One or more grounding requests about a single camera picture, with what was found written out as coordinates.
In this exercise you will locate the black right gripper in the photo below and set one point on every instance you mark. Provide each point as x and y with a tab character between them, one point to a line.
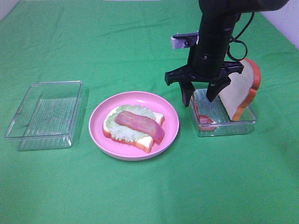
215	73

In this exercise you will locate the bacon strip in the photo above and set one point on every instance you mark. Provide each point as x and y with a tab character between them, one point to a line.
142	124
203	119

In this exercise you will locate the bread slice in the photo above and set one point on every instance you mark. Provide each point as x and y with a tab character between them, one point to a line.
145	143
242	89

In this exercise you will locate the green lettuce leaf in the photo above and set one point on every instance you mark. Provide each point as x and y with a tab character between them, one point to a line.
120	132

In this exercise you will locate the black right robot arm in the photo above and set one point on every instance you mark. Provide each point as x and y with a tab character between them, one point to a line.
209	45

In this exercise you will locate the right clear plastic container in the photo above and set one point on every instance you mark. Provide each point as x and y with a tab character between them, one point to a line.
216	111

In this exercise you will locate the clear plastic container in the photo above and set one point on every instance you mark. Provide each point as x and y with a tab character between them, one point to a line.
216	111
47	117

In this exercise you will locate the green tablecloth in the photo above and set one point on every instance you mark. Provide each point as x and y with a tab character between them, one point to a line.
113	47

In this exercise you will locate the pink round plate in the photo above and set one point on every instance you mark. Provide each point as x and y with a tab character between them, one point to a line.
129	152

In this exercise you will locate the left clear plastic container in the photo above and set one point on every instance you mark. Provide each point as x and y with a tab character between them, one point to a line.
47	117

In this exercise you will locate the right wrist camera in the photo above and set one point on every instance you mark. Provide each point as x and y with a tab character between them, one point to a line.
180	41

